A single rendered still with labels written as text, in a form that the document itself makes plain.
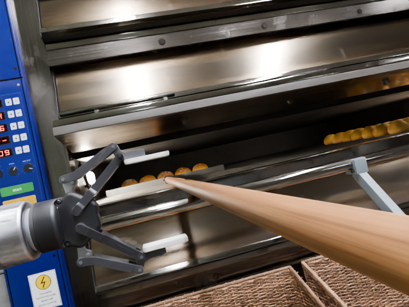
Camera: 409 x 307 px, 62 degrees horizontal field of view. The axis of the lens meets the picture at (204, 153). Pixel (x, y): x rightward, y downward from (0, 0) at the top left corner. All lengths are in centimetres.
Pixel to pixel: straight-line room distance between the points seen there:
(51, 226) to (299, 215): 38
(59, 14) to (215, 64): 51
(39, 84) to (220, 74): 57
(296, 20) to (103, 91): 71
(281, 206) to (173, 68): 96
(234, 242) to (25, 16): 96
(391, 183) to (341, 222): 122
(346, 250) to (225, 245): 96
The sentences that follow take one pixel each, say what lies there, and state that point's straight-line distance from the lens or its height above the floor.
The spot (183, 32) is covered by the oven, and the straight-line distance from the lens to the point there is 119.
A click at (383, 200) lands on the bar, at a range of 82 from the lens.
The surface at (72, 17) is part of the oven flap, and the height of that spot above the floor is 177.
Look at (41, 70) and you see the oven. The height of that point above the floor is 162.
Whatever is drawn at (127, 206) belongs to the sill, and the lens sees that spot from 110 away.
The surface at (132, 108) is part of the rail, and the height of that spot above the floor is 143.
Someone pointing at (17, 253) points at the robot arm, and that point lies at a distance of 54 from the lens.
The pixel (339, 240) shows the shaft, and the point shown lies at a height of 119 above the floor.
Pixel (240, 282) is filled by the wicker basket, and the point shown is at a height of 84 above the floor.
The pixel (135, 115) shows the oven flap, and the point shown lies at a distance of 96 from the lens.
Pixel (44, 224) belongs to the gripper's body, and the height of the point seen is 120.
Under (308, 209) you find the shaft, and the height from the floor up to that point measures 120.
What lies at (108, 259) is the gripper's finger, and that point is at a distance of 54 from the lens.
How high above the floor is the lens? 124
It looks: 1 degrees up
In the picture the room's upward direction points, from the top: 13 degrees counter-clockwise
